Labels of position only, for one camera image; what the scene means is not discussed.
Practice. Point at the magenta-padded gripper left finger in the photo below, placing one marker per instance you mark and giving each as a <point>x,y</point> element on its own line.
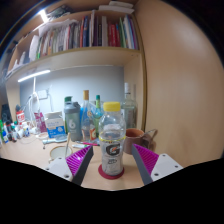
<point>60,166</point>

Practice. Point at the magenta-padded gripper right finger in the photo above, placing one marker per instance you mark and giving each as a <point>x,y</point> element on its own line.
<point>163,165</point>

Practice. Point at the clear yellow-capped drink bottle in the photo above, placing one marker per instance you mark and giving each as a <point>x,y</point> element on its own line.
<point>112,140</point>

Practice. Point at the white cup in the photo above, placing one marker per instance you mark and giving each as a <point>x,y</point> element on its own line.
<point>58,153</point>

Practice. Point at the wooden stirring stick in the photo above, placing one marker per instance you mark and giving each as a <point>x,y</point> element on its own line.
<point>67,143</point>

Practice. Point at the light blue hairbrush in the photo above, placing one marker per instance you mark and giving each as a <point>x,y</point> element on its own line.
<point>55,140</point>

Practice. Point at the pink pen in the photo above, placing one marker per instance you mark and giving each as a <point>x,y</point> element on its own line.
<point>86,143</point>

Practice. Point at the brown mug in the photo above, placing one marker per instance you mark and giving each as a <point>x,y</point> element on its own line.
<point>134,136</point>

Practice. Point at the blue and white carton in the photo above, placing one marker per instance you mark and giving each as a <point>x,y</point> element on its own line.
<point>55,126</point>

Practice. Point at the flat round red coaster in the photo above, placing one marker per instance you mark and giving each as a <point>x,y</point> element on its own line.
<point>103,174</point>

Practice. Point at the grey shaker bottle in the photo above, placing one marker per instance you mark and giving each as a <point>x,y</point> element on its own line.
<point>73,123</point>

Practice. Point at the magenta pouch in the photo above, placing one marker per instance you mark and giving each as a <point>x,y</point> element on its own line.
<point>40,122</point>

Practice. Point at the clear bottle with orange cap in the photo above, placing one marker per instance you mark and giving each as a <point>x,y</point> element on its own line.
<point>87,120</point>

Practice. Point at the red and white can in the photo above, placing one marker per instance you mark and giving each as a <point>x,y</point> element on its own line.
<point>20,117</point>

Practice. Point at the tall clear glass bottle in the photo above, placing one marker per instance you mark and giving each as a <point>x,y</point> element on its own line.
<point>130,110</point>

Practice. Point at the clear bottle with green cap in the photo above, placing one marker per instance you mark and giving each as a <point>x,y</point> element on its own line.
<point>97,110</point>

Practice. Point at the white power strip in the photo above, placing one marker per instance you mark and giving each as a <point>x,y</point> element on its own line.
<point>42,94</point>

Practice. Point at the white desk lamp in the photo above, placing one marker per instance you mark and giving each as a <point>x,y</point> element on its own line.
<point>33,75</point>

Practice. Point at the wooden shelf unit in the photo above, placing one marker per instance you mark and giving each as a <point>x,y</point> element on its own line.
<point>86,56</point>

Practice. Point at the long ceiling light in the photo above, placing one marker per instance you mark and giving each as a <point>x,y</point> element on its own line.
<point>43,15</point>

